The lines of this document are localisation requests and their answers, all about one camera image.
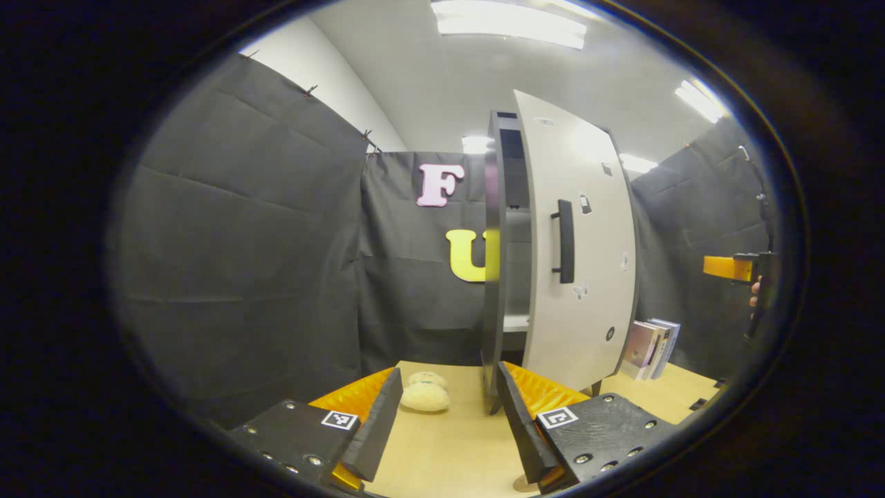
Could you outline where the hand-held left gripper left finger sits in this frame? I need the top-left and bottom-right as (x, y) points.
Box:
(227, 367), (405, 495)

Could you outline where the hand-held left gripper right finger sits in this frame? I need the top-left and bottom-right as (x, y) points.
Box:
(495, 360), (680, 495)

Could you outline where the light grey cabinet door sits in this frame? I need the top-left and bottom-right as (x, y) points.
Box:
(512, 89), (639, 394)

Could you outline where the dark grey cabinet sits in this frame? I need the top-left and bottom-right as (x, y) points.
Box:
(481, 109), (640, 416)

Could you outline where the black cabinet door handle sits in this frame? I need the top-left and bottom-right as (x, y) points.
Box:
(550, 199), (577, 285)

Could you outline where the blue grey book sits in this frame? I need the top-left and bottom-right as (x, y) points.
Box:
(653, 317), (682, 378)

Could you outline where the white book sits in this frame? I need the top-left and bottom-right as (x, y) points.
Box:
(644, 320), (673, 381)

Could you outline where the black backdrop cloth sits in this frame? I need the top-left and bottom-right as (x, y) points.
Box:
(107, 52), (780, 431)

